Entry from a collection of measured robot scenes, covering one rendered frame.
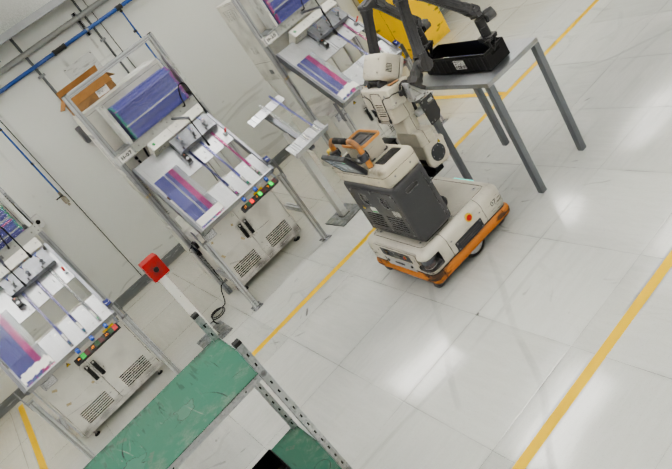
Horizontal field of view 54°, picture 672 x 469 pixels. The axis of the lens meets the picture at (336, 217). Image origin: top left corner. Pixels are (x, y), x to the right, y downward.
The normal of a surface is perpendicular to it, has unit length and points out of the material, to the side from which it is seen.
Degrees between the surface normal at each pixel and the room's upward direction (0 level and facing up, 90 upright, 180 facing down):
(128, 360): 90
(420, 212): 90
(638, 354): 0
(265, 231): 90
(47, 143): 90
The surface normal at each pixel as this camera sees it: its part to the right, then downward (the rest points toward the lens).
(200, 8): 0.53, 0.11
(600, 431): -0.52, -0.74
